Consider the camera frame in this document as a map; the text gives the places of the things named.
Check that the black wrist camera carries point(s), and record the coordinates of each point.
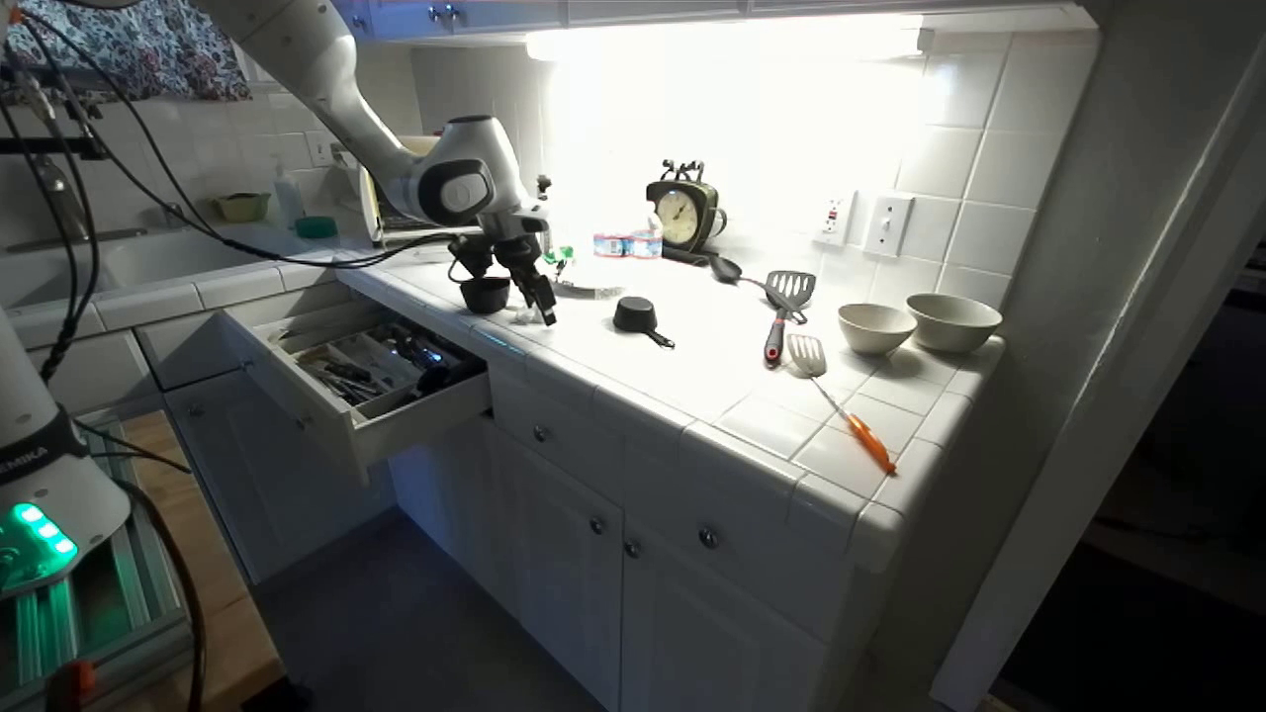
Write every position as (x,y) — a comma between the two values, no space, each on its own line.
(475,260)

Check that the white wall outlet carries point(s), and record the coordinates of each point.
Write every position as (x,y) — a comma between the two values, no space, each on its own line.
(833,222)
(886,227)

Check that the small green sink item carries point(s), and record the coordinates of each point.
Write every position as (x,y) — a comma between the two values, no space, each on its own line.
(315,227)

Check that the clear soap dispenser bottle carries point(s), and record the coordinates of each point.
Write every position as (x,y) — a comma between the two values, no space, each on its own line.
(284,201)

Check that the white ceramic bowl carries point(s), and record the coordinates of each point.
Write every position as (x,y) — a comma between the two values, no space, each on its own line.
(876,334)
(956,330)

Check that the yellow sponge holder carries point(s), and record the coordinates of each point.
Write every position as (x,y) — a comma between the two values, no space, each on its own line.
(241,206)

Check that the clear plastic water bottle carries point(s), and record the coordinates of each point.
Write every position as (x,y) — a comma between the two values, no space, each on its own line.
(624,248)

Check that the white tiled sink counter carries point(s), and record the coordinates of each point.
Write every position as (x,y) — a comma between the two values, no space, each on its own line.
(262,488)

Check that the white plate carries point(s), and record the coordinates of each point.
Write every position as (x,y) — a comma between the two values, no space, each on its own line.
(587,288)

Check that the open white drawer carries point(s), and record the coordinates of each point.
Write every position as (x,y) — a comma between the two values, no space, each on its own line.
(421,412)

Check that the white toaster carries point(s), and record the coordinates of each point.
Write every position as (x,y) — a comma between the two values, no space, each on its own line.
(715,221)

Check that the white upper cabinets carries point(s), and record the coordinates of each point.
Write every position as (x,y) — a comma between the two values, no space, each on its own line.
(657,7)

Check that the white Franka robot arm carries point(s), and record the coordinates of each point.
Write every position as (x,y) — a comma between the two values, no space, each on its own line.
(318,65)

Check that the floral curtain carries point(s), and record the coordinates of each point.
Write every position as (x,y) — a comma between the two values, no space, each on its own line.
(132,55)

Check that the black ladle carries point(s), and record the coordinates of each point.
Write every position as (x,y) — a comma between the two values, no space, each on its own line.
(727,271)

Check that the white cabinets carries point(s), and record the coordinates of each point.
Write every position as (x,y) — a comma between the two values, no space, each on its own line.
(684,595)
(657,7)

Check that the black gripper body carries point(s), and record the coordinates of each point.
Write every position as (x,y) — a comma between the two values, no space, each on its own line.
(521,243)

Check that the grey cutlery organizer tray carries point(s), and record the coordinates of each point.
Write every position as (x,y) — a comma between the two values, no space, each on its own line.
(377,370)

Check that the under-cabinet light strip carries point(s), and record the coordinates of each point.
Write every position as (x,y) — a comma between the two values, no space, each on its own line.
(727,37)

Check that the white lower cabinets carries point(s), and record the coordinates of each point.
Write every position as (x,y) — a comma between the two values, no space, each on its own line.
(684,595)

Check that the small black pot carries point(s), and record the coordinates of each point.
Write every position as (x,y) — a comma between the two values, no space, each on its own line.
(485,300)

